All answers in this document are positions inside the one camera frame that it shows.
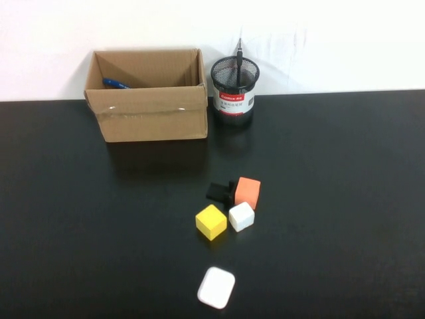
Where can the black precision screwdriver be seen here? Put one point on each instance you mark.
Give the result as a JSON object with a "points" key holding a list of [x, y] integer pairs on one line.
{"points": [[239, 60]]}

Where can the black block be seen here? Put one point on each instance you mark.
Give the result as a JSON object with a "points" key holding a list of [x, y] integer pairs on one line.
{"points": [[217, 192]]}

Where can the orange foam block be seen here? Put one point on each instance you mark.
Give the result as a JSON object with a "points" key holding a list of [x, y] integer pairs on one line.
{"points": [[247, 192]]}

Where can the yellow cube block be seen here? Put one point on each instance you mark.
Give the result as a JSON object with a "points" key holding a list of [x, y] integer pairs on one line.
{"points": [[210, 219]]}

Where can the black mesh pen holder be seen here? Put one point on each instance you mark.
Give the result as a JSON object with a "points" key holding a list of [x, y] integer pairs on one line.
{"points": [[234, 103]]}

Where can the white cube block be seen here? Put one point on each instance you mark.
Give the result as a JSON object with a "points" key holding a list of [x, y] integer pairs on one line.
{"points": [[241, 217]]}

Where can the brown cardboard box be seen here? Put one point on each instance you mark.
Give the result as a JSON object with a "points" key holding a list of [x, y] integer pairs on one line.
{"points": [[149, 116]]}

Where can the white flat rounded block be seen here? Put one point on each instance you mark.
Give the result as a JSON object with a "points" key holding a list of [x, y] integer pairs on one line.
{"points": [[216, 287]]}

